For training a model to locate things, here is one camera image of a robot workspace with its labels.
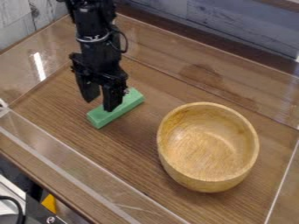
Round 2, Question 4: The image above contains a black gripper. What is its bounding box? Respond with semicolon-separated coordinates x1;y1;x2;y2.
70;29;127;112

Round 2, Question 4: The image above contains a green foam block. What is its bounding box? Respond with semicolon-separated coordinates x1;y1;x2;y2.
87;87;146;129

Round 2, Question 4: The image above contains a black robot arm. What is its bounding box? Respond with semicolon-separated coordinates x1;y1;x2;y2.
57;0;129;112

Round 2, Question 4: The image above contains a brown wooden bowl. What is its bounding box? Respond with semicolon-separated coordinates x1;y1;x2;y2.
157;102;261;193

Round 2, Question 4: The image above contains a black and yellow base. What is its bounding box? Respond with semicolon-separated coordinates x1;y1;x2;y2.
25;189;81;224

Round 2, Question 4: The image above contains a clear acrylic front wall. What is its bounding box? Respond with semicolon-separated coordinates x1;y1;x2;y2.
0;106;189;224

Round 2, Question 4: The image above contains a black cable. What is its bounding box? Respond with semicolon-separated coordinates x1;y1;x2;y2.
0;195;27;224

